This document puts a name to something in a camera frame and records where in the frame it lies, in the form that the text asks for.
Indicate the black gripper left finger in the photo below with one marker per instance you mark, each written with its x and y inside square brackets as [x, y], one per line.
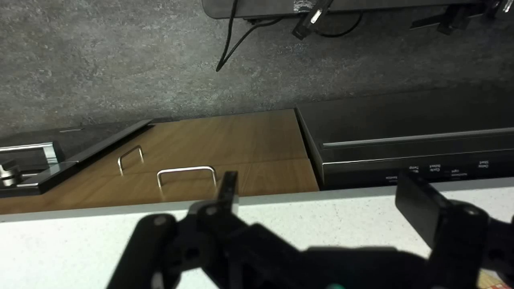
[227, 193]

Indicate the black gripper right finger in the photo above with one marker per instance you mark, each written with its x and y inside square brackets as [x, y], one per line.
[419, 202]

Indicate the wooden lower cabinet drawers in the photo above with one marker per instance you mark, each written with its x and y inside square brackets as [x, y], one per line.
[265, 149]

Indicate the black dishwasher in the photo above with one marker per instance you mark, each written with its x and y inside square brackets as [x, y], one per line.
[440, 135]

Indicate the black stand base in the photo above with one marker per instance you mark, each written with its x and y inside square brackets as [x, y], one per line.
[36, 160]

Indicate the metal drawer handle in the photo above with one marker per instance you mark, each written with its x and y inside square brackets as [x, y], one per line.
[127, 157]
[191, 178]

